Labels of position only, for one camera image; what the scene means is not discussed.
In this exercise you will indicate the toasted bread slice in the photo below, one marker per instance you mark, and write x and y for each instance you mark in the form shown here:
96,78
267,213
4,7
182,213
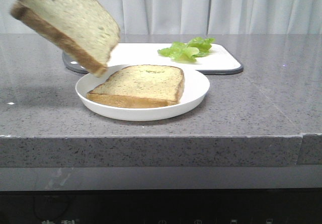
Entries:
83,29
141,86

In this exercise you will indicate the green lettuce leaf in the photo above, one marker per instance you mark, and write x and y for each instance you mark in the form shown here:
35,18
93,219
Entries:
188,52

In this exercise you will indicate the white pleated curtain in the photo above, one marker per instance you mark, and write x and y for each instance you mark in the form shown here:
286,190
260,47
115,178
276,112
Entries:
216,16

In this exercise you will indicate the white round plate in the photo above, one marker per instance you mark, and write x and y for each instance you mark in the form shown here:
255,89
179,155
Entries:
196,87

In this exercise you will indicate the white cutting board grey rim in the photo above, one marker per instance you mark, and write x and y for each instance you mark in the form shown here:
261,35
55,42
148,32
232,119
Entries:
219,60

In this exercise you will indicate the black appliance control panel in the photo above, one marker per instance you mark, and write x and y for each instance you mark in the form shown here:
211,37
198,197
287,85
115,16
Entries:
163,206

